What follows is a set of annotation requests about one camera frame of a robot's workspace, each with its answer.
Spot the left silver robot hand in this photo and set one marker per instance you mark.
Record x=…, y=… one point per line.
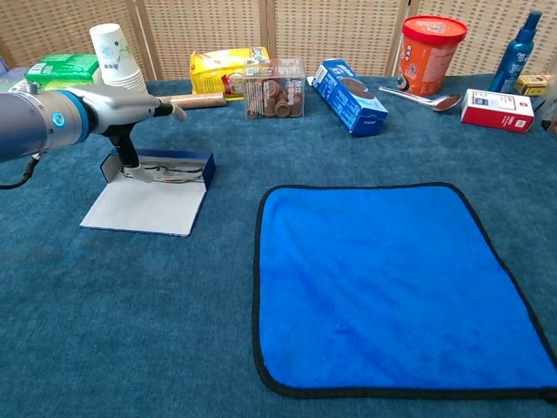
x=117, y=109

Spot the thin-framed eyeglasses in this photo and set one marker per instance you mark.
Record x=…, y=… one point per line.
x=178, y=176

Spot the dark blue glasses case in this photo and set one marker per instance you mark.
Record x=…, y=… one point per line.
x=143, y=209

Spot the white paper cup stack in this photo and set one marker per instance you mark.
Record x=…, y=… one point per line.
x=111, y=52

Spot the green tissue pack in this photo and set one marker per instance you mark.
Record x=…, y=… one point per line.
x=65, y=69

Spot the brown paper wrap roll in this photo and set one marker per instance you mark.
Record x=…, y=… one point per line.
x=200, y=100

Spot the pastel tissue multi-pack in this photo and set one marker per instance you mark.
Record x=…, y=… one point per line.
x=13, y=82

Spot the yellow snack bag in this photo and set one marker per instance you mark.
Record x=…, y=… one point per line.
x=217, y=65

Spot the pale blue wipes pack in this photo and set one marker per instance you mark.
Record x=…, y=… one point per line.
x=2, y=66

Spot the clear box of chocolate cups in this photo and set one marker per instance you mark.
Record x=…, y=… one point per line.
x=274, y=93

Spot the dark teal table cover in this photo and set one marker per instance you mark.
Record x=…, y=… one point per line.
x=174, y=326

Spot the woven folding screen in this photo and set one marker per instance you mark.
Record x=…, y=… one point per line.
x=339, y=35

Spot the dark blue cookie carton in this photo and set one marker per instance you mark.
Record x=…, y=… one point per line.
x=352, y=109

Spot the orange instant noodle tub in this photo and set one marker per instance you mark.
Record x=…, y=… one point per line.
x=428, y=61

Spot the bright blue microfiber cloth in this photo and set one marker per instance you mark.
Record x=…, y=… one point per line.
x=383, y=283

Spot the metal spoon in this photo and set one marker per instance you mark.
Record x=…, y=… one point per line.
x=448, y=103

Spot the red and white small box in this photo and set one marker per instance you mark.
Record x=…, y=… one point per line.
x=496, y=111

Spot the blue spray bottle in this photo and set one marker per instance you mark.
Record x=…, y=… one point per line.
x=515, y=61

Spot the small yellow brown box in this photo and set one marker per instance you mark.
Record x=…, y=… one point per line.
x=533, y=85

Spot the clear bag of cookies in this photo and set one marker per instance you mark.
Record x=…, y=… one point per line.
x=550, y=113

